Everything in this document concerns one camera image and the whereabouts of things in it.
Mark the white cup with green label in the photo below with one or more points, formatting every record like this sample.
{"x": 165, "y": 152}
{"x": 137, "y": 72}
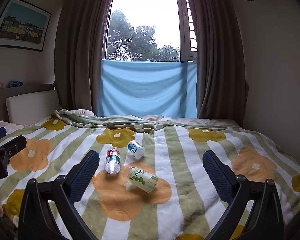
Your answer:
{"x": 141, "y": 178}

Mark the white cup with blue label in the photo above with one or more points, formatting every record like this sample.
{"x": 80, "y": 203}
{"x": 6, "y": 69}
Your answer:
{"x": 136, "y": 150}

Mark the blue bottle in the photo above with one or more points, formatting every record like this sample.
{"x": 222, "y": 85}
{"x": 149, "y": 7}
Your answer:
{"x": 15, "y": 83}

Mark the framed town picture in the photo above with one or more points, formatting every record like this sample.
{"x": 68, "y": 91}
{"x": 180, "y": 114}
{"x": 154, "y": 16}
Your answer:
{"x": 21, "y": 23}

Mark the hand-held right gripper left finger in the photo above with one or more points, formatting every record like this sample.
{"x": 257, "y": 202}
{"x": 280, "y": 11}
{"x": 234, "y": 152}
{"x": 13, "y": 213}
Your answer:
{"x": 86, "y": 172}

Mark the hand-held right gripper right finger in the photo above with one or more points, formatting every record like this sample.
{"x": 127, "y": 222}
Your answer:
{"x": 217, "y": 177}

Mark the brown headboard shelf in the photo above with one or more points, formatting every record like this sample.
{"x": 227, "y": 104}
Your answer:
{"x": 27, "y": 88}

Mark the white headboard cushion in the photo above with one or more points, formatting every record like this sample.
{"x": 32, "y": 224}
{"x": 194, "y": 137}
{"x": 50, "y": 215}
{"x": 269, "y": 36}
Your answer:
{"x": 32, "y": 106}

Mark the window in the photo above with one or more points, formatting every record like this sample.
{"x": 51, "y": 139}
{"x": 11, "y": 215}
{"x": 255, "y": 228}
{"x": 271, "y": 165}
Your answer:
{"x": 143, "y": 22}

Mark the striped floral blanket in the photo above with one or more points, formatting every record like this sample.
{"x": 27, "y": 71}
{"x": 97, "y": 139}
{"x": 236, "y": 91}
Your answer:
{"x": 165, "y": 192}

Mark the light blue cloth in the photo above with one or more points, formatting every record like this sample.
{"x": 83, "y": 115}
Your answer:
{"x": 147, "y": 90}

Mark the brown curtain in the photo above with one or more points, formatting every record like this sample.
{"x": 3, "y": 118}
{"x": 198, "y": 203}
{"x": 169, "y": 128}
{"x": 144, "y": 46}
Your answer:
{"x": 82, "y": 50}
{"x": 216, "y": 52}

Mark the clear cup with red label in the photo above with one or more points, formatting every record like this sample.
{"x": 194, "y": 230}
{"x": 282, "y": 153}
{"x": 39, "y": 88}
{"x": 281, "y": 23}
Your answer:
{"x": 113, "y": 161}

